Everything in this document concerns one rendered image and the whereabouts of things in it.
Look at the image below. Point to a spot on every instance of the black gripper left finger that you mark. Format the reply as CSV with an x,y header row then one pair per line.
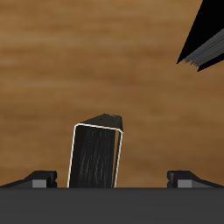
x,y
40,178

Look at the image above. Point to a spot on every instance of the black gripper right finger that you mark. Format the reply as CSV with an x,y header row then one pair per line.
x,y
183,178

